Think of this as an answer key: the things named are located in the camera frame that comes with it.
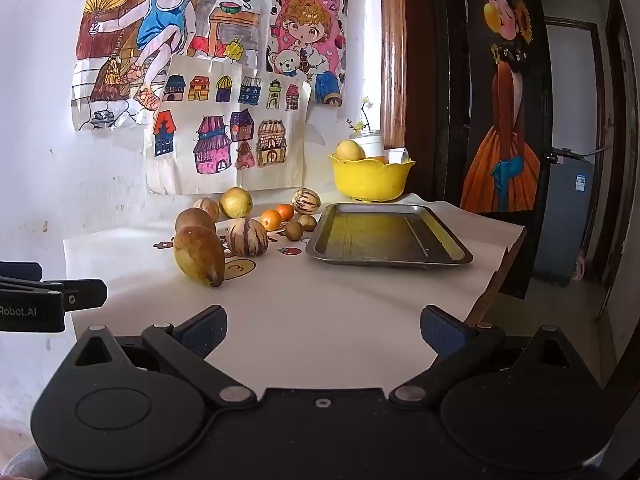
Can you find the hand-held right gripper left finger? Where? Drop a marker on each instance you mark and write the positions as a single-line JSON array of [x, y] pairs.
[[202, 332]]

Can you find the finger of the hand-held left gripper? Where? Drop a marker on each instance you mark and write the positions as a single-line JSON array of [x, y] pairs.
[[20, 270], [85, 296]]

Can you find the houses drawing wall poster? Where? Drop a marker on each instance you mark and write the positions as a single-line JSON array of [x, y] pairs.
[[225, 130]]

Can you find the teddy bear drawing wall poster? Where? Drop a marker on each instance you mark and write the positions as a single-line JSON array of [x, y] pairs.
[[305, 25]]

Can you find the metal tray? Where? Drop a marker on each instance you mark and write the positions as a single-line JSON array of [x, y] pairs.
[[390, 235]]

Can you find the pale yellow fruit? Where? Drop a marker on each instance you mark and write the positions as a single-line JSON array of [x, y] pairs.
[[350, 150]]

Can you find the dark wooden door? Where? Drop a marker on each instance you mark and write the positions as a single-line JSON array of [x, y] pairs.
[[432, 85]]

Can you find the black painted figure panel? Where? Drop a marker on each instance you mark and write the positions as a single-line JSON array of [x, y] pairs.
[[505, 110]]

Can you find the striped pepino melon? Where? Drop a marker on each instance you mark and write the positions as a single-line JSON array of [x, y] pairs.
[[247, 237], [206, 207], [306, 201]]

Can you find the yellow flower sprig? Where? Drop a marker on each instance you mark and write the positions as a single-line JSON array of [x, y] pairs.
[[365, 115]]

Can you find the small orange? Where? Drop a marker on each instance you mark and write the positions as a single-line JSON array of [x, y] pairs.
[[271, 219], [286, 211]]

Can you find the yellow plastic bowl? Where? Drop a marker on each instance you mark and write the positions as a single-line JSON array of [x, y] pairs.
[[372, 180]]

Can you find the large yellow-brown mango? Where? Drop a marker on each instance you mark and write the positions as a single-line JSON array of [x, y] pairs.
[[198, 256]]

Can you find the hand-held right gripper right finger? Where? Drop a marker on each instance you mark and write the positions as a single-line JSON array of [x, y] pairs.
[[442, 332]]

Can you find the brown kiwi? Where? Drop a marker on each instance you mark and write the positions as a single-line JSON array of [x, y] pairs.
[[293, 230], [308, 222]]

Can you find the white paper cup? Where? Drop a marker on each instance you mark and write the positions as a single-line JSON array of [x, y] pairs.
[[396, 156]]

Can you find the round yellow fruit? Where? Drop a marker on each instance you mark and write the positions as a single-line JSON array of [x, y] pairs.
[[236, 202]]

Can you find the white jar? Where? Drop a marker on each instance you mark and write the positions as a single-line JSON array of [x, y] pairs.
[[371, 144]]

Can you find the brown oval fruit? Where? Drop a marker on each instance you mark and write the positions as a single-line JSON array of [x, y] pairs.
[[194, 219]]

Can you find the pink plastic item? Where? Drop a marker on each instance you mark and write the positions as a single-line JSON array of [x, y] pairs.
[[580, 266]]

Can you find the brown wooden door frame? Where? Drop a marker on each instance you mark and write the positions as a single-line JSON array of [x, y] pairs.
[[393, 50]]

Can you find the fan drawing wall poster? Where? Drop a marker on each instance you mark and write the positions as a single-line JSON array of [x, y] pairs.
[[160, 15]]

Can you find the grey cabinet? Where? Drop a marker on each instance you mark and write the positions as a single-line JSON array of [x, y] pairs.
[[562, 220]]

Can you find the dark doorway frame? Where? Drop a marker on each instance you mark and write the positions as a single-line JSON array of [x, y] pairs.
[[598, 110]]

